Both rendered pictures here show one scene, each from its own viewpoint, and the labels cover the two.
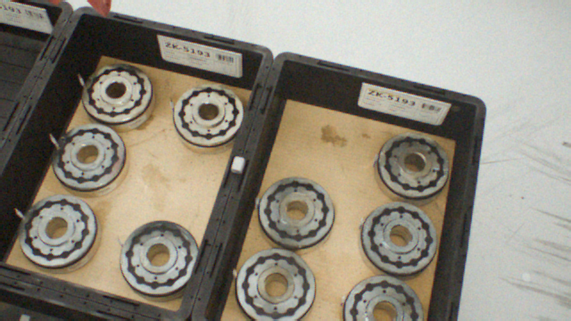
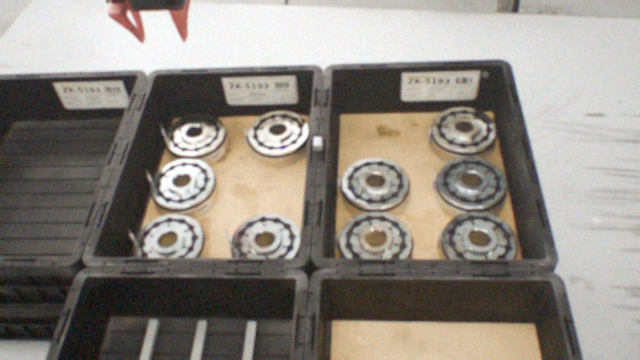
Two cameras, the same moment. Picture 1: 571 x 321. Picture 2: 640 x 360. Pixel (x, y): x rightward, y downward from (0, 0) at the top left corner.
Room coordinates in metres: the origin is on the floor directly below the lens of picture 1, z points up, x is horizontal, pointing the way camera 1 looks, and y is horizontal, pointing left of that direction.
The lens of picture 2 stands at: (-0.29, 0.09, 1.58)
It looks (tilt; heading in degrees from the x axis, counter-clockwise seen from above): 48 degrees down; 0
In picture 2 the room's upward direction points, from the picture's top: 8 degrees counter-clockwise
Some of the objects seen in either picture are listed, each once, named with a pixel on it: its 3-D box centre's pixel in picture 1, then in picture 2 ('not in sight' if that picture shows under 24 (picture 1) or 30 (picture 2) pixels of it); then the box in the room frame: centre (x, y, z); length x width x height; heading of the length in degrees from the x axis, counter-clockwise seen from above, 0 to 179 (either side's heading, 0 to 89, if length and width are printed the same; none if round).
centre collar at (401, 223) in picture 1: (401, 236); (471, 180); (0.30, -0.16, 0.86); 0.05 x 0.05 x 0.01
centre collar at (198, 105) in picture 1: (208, 111); (278, 130); (0.46, 0.12, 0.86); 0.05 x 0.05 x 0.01
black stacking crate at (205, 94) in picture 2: (132, 166); (224, 180); (0.37, 0.21, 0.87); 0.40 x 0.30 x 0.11; 170
